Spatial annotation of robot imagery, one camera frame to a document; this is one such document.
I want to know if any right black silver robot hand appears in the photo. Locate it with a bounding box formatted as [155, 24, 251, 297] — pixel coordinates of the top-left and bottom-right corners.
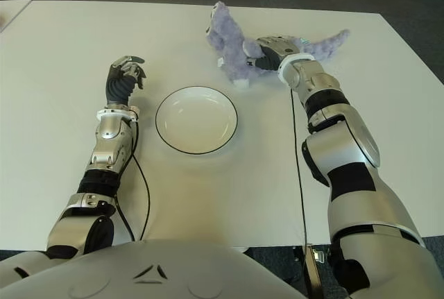
[248, 35, 302, 73]

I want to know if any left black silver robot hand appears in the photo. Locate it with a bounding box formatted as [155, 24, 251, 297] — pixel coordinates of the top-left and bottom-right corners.
[105, 55, 147, 106]

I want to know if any purple plush bunny doll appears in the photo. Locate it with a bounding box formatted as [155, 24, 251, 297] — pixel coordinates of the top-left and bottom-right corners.
[204, 0, 351, 88]

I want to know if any white plate with black rim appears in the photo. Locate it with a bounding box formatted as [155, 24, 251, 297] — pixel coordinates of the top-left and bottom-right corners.
[155, 85, 239, 156]

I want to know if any grey robot torso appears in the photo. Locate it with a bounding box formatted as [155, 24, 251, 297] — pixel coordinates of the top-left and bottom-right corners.
[0, 238, 313, 299]

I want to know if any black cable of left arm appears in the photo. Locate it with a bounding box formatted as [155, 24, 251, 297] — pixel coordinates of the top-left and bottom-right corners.
[116, 120, 151, 241]

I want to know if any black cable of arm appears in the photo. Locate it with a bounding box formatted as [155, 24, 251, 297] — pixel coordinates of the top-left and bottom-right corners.
[116, 120, 151, 241]
[289, 89, 313, 299]

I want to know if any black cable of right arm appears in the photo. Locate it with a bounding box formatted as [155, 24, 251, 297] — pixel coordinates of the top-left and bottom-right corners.
[289, 89, 313, 299]

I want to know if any metal table bracket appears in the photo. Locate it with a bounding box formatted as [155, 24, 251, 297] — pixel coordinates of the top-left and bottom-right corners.
[294, 245, 327, 299]

